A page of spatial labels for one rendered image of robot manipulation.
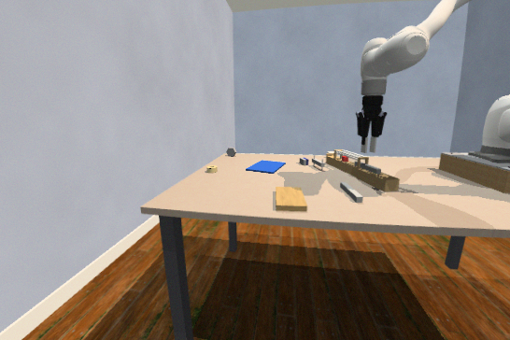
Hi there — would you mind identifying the beige roll of masking tape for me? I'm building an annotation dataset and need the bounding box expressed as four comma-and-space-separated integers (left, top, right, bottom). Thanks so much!
207, 165, 218, 173

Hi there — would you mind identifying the blue flat rectangular pad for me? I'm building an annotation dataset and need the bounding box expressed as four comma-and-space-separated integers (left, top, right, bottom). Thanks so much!
246, 160, 286, 174

